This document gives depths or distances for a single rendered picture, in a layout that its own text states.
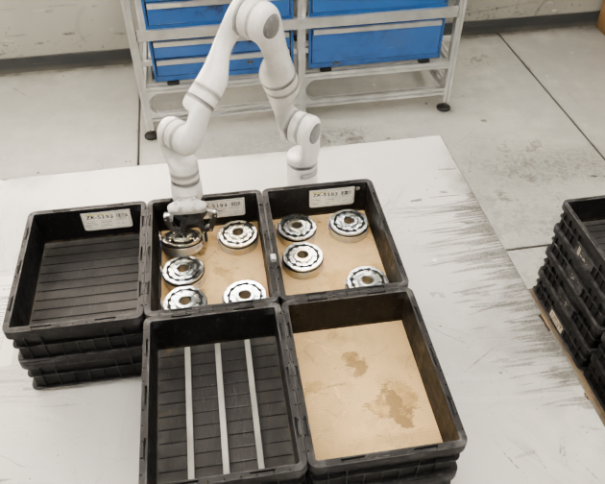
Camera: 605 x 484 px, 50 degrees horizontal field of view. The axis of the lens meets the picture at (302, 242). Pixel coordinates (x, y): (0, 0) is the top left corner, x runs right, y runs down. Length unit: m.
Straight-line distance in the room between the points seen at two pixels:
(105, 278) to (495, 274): 1.05
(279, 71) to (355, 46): 1.93
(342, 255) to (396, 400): 0.44
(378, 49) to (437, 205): 1.64
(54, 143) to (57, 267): 2.04
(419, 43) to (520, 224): 1.12
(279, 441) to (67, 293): 0.67
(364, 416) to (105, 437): 0.59
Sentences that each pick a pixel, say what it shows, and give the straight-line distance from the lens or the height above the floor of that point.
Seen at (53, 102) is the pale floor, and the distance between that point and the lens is 4.12.
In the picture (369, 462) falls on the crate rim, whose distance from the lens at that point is 1.23.
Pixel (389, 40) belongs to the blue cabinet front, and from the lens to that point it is 3.55.
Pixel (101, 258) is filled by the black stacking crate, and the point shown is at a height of 0.83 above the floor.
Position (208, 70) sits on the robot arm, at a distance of 1.48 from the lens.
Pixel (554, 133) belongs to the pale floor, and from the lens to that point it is 3.83.
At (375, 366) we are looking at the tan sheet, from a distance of 1.46.
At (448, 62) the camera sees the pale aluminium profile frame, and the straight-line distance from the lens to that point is 3.71.
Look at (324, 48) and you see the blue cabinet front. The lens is 3.48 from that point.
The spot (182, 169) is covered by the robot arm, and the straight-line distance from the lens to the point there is 1.51.
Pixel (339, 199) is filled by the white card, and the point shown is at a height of 0.88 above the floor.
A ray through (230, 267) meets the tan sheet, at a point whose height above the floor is 0.83.
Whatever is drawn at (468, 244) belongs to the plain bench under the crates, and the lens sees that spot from 1.95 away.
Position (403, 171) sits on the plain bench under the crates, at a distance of 2.18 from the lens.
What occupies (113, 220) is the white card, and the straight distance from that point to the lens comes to 1.76.
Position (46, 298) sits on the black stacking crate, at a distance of 1.70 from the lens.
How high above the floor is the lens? 2.01
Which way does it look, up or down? 44 degrees down
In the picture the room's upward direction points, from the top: straight up
